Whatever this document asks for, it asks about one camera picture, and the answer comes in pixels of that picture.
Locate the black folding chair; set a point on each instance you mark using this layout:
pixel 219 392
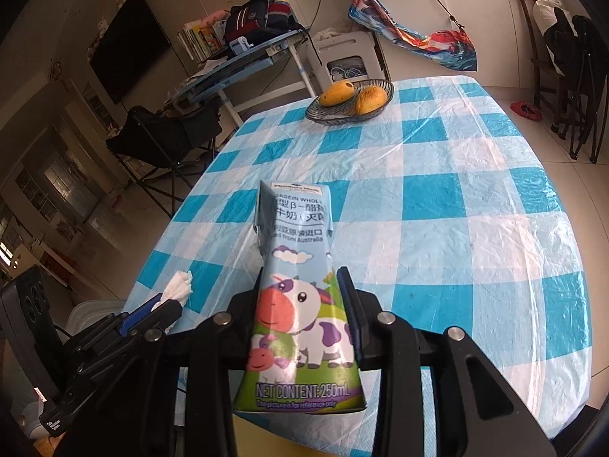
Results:
pixel 161 143

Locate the black speaker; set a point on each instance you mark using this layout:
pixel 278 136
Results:
pixel 28 314

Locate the red slipper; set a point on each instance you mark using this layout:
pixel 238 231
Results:
pixel 527 109

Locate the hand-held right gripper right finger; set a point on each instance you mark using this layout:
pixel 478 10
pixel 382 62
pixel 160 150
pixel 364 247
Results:
pixel 356 342

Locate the blue study desk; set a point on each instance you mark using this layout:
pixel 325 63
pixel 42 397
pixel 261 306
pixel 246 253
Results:
pixel 238 71

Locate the small white tissue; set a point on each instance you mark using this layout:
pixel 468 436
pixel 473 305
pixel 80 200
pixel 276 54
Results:
pixel 178 285

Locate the yellow mango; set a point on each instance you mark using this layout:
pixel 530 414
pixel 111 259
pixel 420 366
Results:
pixel 371 100
pixel 337 94

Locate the small blue desk device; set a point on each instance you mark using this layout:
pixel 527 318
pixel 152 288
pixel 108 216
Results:
pixel 239 45

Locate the black television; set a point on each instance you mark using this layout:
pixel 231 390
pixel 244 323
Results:
pixel 131 45

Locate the white plastic stool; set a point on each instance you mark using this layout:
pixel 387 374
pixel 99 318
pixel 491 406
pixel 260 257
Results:
pixel 347 59

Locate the cartoon cow milk carton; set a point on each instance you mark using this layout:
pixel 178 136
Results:
pixel 295 304

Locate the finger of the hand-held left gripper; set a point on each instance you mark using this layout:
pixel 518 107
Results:
pixel 166 316
pixel 138 316

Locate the wooden display cabinet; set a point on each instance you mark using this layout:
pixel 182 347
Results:
pixel 52 185

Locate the glass fruit bowl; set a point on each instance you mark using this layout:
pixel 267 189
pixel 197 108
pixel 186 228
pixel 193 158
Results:
pixel 349 114

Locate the colourful printed bag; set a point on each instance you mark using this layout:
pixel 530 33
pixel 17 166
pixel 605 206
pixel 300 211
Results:
pixel 414 38

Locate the white bag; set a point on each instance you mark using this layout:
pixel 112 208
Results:
pixel 547 14

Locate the row of books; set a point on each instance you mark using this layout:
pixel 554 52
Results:
pixel 202 40

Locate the wooden chair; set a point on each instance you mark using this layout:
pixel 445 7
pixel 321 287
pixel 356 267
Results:
pixel 528 33

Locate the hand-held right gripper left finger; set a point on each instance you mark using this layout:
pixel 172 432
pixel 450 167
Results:
pixel 238 338

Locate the pink plush toy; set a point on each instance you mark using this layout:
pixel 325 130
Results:
pixel 213 18

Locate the dark striped backpack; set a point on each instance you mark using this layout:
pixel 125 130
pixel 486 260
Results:
pixel 261 14

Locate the blue checkered tablecloth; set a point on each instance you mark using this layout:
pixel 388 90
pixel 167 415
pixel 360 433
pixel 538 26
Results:
pixel 428 228

